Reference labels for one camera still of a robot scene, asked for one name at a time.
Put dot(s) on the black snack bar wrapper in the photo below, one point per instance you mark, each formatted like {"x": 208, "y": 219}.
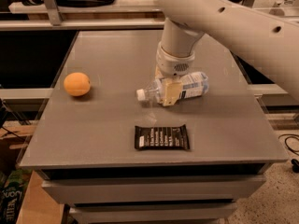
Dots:
{"x": 161, "y": 138}

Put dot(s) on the metal shelf rail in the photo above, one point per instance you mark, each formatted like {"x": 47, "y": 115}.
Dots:
{"x": 107, "y": 24}

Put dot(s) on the clear blue-labelled plastic bottle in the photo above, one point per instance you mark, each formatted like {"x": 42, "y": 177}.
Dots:
{"x": 194, "y": 85}

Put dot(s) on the orange fruit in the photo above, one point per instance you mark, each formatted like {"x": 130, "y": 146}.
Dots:
{"x": 77, "y": 84}

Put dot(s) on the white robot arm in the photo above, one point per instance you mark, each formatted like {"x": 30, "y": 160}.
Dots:
{"x": 268, "y": 43}

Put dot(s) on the grey upper drawer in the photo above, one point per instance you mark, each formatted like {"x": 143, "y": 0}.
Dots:
{"x": 151, "y": 189}

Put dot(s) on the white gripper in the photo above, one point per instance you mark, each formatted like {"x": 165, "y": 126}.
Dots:
{"x": 173, "y": 63}

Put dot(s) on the brown cardboard box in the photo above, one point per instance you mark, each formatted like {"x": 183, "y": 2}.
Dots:
{"x": 37, "y": 206}

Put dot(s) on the grey drawer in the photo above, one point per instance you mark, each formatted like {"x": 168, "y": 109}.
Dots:
{"x": 151, "y": 189}
{"x": 152, "y": 213}

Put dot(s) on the green printed box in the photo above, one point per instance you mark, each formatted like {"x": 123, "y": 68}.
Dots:
{"x": 12, "y": 196}

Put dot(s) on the grey lower drawer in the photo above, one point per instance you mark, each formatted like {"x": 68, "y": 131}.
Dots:
{"x": 152, "y": 213}

